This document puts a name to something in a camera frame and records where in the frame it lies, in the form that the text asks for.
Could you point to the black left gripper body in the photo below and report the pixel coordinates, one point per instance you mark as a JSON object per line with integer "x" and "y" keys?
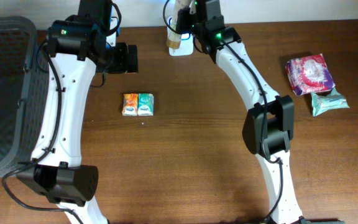
{"x": 118, "y": 63}

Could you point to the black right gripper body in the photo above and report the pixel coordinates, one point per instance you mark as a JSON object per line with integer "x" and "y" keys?
{"x": 183, "y": 20}

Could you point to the white green cream tube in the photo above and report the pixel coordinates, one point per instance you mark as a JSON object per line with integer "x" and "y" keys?
{"x": 173, "y": 33}

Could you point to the orange pocket tissue pack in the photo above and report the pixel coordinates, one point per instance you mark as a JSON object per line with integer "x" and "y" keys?
{"x": 130, "y": 104}

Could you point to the teal pocket tissue pack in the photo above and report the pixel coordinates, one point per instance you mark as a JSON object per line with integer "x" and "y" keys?
{"x": 145, "y": 104}

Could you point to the red purple tissue pack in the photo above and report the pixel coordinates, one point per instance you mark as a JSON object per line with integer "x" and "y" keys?
{"x": 309, "y": 74}

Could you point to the teal wipes packet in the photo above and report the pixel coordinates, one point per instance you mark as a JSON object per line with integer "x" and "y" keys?
{"x": 332, "y": 101}

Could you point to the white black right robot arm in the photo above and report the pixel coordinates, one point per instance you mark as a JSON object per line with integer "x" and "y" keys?
{"x": 268, "y": 128}

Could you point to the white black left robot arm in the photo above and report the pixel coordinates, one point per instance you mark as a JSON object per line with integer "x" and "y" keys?
{"x": 76, "y": 48}

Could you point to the white barcode scanner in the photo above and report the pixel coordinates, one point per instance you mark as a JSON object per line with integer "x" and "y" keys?
{"x": 186, "y": 46}

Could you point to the grey plastic basket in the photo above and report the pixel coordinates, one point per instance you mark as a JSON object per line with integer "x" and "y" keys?
{"x": 23, "y": 91}

